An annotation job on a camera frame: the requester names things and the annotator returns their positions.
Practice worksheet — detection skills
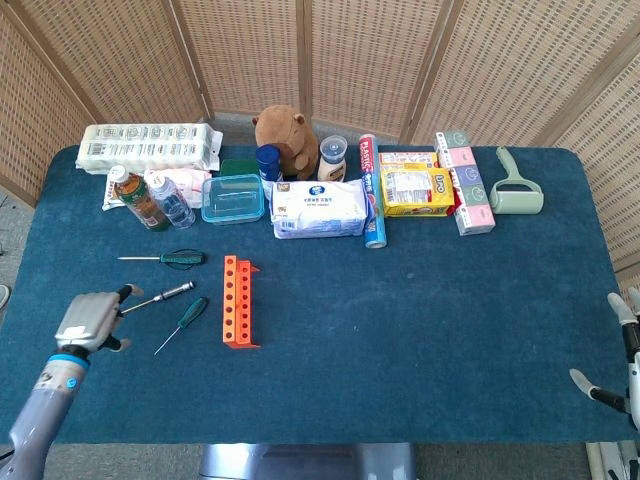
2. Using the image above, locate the white toilet paper pack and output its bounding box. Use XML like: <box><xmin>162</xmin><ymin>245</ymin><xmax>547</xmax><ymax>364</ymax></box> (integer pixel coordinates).
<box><xmin>74</xmin><ymin>122</ymin><xmax>225</xmax><ymax>175</ymax></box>

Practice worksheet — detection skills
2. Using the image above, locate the white yellow snack box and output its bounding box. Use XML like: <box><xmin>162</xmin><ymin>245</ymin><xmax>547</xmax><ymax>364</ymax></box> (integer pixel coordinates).
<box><xmin>378</xmin><ymin>151</ymin><xmax>440</xmax><ymax>172</ymax></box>

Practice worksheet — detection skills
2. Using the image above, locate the plastic wrap roll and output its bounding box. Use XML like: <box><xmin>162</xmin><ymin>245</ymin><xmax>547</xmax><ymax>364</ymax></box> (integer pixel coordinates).
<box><xmin>357</xmin><ymin>133</ymin><xmax>389</xmax><ymax>250</ymax></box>

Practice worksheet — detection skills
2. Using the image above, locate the green tea bottle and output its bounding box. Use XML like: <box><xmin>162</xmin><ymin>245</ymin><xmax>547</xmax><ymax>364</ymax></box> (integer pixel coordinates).
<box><xmin>109</xmin><ymin>165</ymin><xmax>171</xmax><ymax>233</ymax></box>

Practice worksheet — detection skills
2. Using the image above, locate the orange tool rack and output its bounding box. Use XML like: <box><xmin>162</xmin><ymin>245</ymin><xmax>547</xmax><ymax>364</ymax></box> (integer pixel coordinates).
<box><xmin>221</xmin><ymin>254</ymin><xmax>262</xmax><ymax>350</ymax></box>

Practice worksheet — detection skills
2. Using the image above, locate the green flat box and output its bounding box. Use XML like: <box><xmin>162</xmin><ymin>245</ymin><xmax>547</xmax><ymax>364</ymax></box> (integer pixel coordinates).
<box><xmin>218</xmin><ymin>158</ymin><xmax>262</xmax><ymax>178</ymax></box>

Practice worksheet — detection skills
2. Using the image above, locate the yellow biscuit bag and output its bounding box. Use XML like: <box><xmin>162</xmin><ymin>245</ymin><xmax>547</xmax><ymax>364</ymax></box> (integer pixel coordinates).
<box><xmin>380</xmin><ymin>167</ymin><xmax>457</xmax><ymax>219</ymax></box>

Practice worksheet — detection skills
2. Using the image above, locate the right robot hand white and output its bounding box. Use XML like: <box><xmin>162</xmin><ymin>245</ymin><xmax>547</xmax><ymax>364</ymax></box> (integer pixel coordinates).
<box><xmin>568</xmin><ymin>287</ymin><xmax>640</xmax><ymax>431</ymax></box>

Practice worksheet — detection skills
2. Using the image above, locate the pink white snack bag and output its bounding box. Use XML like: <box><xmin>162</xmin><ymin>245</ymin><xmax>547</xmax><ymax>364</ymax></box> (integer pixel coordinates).
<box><xmin>101</xmin><ymin>168</ymin><xmax>214</xmax><ymax>212</ymax></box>

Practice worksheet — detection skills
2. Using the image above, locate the wicker folding screen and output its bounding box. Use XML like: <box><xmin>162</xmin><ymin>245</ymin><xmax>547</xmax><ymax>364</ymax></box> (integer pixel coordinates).
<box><xmin>0</xmin><ymin>0</ymin><xmax>640</xmax><ymax>296</ymax></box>

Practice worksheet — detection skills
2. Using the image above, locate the blue-capped spray can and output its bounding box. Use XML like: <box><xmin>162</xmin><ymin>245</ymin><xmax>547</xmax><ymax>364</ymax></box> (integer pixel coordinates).
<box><xmin>255</xmin><ymin>144</ymin><xmax>285</xmax><ymax>201</ymax></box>

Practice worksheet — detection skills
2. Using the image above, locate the pink green tissue pack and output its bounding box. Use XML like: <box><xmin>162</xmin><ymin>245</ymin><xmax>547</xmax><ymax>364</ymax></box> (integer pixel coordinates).
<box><xmin>433</xmin><ymin>130</ymin><xmax>497</xmax><ymax>237</ymax></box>

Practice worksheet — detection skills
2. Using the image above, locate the white wet wipes pack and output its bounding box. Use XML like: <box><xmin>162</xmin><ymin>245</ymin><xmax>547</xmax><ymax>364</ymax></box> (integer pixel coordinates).
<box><xmin>269</xmin><ymin>178</ymin><xmax>372</xmax><ymax>240</ymax></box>

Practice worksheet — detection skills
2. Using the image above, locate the clear container blue lid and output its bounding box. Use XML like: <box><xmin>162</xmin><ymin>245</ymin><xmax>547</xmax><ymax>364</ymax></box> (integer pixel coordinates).
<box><xmin>200</xmin><ymin>173</ymin><xmax>266</xmax><ymax>226</ymax></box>

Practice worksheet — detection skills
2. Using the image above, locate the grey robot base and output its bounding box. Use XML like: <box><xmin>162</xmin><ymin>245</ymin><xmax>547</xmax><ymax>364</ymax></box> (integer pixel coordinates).
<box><xmin>198</xmin><ymin>441</ymin><xmax>417</xmax><ymax>480</ymax></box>

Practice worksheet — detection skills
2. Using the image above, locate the short green-handled screwdriver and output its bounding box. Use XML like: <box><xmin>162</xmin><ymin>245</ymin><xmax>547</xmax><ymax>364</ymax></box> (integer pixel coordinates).
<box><xmin>153</xmin><ymin>296</ymin><xmax>210</xmax><ymax>357</ymax></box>

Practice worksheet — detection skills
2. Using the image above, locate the clear water bottle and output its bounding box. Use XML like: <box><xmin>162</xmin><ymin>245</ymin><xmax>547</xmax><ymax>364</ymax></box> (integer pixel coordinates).
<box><xmin>149</xmin><ymin>173</ymin><xmax>197</xmax><ymax>230</ymax></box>

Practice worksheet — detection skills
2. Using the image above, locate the brown capybara plush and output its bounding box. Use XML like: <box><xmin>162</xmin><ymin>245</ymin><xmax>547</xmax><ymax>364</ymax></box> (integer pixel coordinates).
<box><xmin>251</xmin><ymin>105</ymin><xmax>321</xmax><ymax>182</ymax></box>

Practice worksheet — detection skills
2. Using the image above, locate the long green-handled screwdriver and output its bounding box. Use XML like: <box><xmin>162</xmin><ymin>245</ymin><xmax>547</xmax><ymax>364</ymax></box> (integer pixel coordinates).
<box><xmin>117</xmin><ymin>252</ymin><xmax>207</xmax><ymax>267</ymax></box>

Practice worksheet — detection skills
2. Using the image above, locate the blue felt table cover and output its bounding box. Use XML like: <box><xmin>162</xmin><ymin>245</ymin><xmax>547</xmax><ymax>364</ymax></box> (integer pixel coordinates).
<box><xmin>0</xmin><ymin>144</ymin><xmax>636</xmax><ymax>446</ymax></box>

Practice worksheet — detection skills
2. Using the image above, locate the left robot hand silver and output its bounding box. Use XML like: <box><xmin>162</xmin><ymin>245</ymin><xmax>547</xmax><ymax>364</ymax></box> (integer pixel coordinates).
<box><xmin>53</xmin><ymin>283</ymin><xmax>145</xmax><ymax>354</ymax></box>

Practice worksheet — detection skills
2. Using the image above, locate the green lint roller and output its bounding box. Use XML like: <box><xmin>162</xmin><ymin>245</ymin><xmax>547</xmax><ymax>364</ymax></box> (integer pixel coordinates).
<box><xmin>488</xmin><ymin>145</ymin><xmax>545</xmax><ymax>216</ymax></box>

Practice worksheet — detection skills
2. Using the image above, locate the mayonnaise bottle clear cap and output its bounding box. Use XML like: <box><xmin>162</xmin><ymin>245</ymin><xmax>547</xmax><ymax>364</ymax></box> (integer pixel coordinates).
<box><xmin>316</xmin><ymin>135</ymin><xmax>349</xmax><ymax>184</ymax></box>

